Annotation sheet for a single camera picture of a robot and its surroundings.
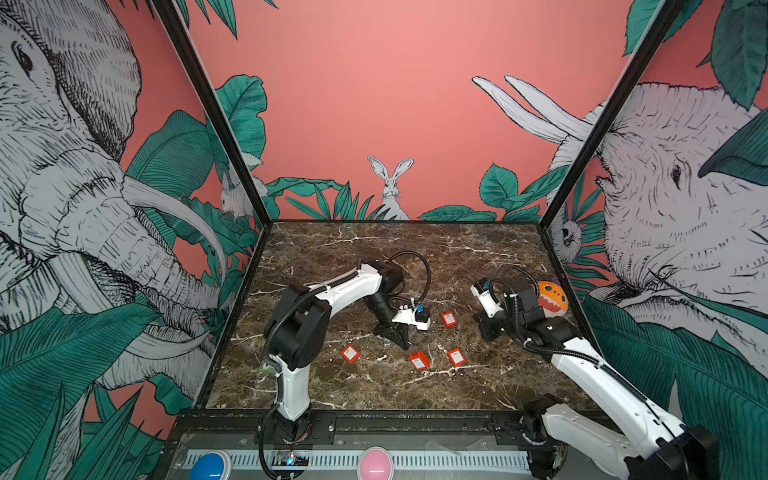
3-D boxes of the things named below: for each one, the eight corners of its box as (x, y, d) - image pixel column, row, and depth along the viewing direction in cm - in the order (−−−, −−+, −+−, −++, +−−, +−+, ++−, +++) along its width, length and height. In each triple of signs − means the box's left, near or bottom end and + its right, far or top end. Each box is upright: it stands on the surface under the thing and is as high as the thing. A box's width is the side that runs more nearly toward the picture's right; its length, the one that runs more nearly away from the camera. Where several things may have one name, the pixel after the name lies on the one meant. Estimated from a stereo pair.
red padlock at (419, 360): (418, 379, 84) (421, 368, 76) (408, 367, 86) (410, 355, 78) (426, 372, 85) (430, 360, 77) (416, 360, 87) (419, 347, 79)
